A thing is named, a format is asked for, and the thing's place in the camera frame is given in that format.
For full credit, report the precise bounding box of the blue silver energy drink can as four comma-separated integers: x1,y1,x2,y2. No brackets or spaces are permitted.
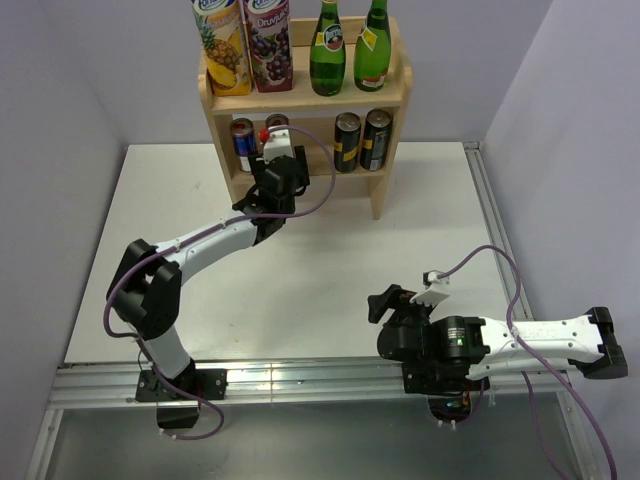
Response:
230,118,257,173

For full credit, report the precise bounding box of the silver slim can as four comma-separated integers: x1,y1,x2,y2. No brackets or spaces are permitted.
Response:
265,113,289,128

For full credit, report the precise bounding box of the black gold can front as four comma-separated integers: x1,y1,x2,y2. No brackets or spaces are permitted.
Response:
334,112,361,173

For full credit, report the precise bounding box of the black gold can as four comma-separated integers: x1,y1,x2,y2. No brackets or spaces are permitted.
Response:
334,112,361,173
359,109,393,171

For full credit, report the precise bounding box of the small round green bottle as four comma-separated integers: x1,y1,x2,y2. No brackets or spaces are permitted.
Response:
309,1,346,96

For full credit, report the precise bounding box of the tall green glass bottle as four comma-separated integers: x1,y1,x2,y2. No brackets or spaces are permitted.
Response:
353,0,391,92

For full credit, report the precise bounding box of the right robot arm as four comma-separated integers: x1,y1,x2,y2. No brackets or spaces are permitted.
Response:
367,281,628,395

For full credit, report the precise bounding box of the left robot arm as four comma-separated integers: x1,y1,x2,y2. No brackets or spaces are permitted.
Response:
103,146,310,399

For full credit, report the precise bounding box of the wooden two-tier shelf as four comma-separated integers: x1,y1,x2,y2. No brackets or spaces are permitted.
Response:
197,15,415,231

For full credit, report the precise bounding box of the grape juice carton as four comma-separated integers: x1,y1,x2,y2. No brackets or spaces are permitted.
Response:
242,0,294,93

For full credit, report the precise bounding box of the pineapple juice carton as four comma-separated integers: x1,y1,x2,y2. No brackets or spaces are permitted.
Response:
192,0,252,96

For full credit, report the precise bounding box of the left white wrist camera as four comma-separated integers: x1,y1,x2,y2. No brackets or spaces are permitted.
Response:
259,128,294,163

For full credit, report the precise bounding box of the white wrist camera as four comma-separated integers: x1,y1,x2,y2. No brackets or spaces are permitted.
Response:
259,128,294,163
410,270,450,308

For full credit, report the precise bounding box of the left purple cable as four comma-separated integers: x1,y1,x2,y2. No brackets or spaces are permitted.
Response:
102,124,336,441

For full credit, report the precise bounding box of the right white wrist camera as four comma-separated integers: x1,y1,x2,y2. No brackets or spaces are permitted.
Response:
410,270,450,308

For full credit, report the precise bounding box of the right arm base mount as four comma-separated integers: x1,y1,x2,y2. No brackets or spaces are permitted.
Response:
401,362,490,423

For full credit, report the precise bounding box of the aluminium side rail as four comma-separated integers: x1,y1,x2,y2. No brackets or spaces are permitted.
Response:
463,141,516,300

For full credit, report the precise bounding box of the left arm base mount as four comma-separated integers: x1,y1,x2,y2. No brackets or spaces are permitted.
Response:
134,369,228,433

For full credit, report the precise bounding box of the aluminium front rail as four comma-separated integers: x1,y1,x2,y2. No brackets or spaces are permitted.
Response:
47,359,574,409

